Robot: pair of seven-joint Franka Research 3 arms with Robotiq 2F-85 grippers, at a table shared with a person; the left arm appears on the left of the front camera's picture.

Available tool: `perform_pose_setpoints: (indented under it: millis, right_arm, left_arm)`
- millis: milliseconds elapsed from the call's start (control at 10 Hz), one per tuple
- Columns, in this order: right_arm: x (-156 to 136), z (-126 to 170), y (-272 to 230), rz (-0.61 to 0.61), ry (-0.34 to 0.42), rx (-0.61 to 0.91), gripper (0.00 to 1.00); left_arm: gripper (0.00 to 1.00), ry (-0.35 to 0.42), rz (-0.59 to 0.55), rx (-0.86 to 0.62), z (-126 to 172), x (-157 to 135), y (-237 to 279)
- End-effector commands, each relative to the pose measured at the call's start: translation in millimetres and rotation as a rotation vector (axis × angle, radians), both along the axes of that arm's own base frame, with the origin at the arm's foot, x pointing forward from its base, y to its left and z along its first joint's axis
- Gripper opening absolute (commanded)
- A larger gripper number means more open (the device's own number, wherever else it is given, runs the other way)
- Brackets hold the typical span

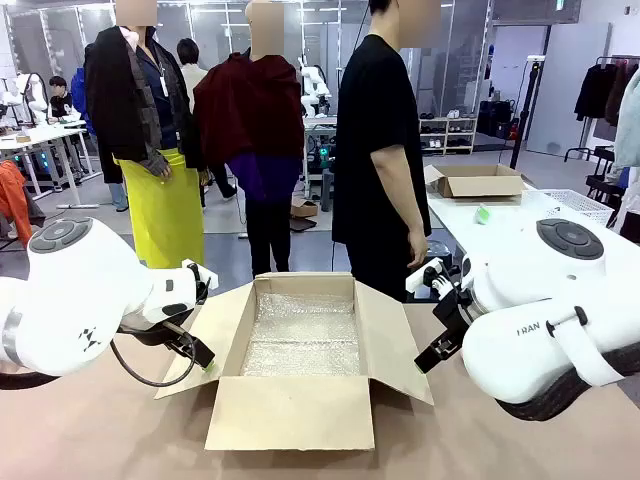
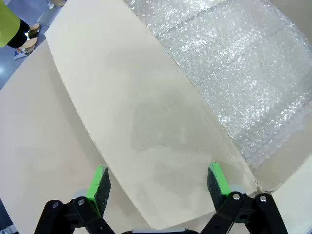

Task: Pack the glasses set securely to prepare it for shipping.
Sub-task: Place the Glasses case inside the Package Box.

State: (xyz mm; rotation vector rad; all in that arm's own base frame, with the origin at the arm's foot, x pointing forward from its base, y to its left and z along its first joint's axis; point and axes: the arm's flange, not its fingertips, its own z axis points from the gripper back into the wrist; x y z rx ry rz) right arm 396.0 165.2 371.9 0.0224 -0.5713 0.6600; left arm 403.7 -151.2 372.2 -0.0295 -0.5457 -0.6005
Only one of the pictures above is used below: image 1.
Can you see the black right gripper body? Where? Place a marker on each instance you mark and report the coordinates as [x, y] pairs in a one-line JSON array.
[[457, 312]]

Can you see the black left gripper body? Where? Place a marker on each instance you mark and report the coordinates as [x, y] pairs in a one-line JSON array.
[[150, 332]]

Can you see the brown cardboard box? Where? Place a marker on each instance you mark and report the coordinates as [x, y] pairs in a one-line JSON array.
[[292, 415]]

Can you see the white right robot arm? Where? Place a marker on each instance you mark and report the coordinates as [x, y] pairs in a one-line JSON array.
[[525, 295]]

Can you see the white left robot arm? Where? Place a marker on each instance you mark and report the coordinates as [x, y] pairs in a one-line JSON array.
[[85, 280]]

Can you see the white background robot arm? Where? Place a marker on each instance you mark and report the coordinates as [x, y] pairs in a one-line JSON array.
[[315, 85], [30, 97]]

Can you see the person's right forearm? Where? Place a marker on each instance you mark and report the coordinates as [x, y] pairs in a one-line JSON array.
[[395, 190]]

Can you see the person's right hand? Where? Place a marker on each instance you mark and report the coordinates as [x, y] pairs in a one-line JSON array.
[[419, 252]]

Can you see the green and white small object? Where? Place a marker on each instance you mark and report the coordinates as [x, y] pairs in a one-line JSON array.
[[484, 214]]

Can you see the clear bubble wrap sheet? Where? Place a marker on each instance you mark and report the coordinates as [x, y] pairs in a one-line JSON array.
[[305, 335]]

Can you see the mannequin black coat yellow skirt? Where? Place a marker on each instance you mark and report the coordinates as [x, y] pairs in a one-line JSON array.
[[160, 210]]

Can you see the empty open cardboard box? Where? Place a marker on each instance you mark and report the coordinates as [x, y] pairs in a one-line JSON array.
[[480, 182]]

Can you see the white plastic basket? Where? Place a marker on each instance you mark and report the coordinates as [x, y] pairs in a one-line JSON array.
[[565, 205]]

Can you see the flat black floor item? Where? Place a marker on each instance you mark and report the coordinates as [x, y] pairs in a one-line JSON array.
[[302, 225]]

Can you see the grey plastic stool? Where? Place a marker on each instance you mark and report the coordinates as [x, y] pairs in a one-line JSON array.
[[327, 190]]

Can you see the white shoe rack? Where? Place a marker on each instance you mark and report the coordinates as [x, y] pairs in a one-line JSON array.
[[450, 132]]

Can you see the small cardboard box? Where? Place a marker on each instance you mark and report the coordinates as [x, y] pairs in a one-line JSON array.
[[304, 207]]

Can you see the orange garment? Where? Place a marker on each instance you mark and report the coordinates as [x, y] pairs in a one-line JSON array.
[[12, 195]]

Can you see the black luggage bag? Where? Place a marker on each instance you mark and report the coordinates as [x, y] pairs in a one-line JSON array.
[[495, 117]]

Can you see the person in black t-shirt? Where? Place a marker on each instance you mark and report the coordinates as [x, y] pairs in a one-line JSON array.
[[370, 125]]

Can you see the low black bench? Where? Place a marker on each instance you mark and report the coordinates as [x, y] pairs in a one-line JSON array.
[[595, 152]]

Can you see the white metal workbench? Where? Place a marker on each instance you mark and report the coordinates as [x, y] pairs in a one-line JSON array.
[[320, 150]]

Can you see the white desk with metal legs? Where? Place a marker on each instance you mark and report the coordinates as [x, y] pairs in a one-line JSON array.
[[45, 132]]

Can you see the mannequin maroon cape purple sleeves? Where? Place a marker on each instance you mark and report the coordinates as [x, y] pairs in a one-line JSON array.
[[255, 110]]

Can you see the seated person black hair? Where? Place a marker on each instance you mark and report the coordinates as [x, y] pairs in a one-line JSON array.
[[61, 97]]

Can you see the light blue hanging garment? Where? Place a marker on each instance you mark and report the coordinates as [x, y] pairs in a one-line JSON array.
[[629, 125]]

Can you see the clothes rack with dark garments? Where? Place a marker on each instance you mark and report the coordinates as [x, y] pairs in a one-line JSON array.
[[597, 92]]

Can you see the person in white sweater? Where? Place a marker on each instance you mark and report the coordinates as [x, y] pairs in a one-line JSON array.
[[192, 75]]

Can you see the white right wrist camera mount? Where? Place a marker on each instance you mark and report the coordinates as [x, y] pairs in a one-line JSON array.
[[425, 277]]

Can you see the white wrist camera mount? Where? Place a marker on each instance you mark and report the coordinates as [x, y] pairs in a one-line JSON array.
[[202, 275], [425, 277]]

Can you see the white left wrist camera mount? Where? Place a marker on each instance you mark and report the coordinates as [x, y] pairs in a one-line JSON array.
[[202, 275]]

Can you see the black camera tripod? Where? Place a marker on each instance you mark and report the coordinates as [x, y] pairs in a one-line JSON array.
[[525, 110]]

